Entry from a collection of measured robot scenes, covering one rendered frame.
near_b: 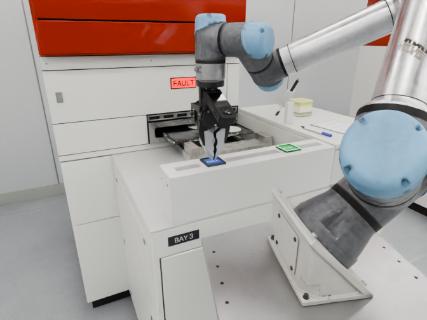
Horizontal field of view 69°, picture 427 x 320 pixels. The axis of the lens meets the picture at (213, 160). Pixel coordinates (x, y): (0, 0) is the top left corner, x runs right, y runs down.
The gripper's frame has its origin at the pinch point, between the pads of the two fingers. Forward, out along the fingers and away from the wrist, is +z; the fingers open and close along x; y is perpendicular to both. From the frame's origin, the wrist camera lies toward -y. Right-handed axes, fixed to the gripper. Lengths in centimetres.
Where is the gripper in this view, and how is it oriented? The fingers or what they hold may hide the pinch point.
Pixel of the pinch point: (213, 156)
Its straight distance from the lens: 84.7
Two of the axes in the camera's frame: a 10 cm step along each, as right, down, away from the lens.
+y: -4.4, -3.3, 8.4
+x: -9.0, 1.6, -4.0
